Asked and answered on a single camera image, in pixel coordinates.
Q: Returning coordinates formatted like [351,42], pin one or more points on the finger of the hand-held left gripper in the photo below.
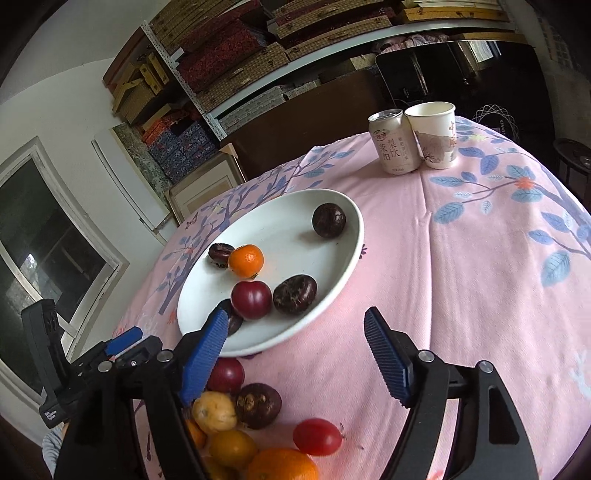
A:
[123,340]

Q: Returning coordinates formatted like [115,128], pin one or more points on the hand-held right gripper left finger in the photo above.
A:
[205,355]

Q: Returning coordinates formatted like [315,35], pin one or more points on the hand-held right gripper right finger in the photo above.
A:
[388,360]

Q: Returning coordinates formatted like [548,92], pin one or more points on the white oval plate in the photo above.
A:
[286,258]

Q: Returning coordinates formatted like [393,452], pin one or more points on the red plum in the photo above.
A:
[228,374]
[251,300]

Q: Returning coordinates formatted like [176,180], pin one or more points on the yellow potato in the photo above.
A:
[214,412]

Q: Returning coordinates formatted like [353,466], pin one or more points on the small orange tangerine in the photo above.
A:
[246,261]
[196,434]

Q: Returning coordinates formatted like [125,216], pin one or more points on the pink floral tablecloth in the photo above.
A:
[461,300]

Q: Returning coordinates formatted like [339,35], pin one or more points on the yellow round fruit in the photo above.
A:
[232,447]
[220,471]

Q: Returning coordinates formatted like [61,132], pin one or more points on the grey blue clothing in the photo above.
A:
[51,450]

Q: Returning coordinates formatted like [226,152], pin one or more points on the small dark water chestnut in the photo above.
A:
[219,253]

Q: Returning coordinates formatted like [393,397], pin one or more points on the red cherry tomato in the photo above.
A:
[317,436]

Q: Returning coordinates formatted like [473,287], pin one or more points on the dark passion fruit centre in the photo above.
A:
[295,294]

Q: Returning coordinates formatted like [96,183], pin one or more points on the white framed window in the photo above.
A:
[41,240]

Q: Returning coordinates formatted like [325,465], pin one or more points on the large orange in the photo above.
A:
[282,466]

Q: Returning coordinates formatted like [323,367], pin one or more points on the dark purple passion fruit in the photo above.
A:
[328,220]

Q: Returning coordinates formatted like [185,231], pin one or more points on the white board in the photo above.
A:
[129,180]

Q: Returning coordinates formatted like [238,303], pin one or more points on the beige cardboard box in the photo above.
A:
[207,184]

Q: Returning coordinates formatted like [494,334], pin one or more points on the grey marble slab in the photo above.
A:
[138,152]

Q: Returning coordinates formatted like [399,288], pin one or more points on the stack of blue patterned boxes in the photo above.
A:
[180,147]

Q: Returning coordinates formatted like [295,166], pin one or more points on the beige drink can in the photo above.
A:
[395,143]

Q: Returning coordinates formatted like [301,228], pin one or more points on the white printed paper cup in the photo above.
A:
[436,134]

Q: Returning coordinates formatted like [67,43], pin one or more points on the stack of yellow wooden boxes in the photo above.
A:
[134,92]

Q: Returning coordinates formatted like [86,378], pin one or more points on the brown wooden cabinet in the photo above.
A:
[314,120]

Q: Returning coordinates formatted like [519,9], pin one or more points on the black round stool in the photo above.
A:
[575,159]

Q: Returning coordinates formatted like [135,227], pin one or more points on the glossy black cabinet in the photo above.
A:
[461,83]

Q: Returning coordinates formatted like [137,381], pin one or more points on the white metal shelf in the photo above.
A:
[295,69]

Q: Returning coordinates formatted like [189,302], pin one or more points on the stack of woven patterned boxes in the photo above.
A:
[240,46]

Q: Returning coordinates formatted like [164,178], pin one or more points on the pink cloth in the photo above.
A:
[411,41]

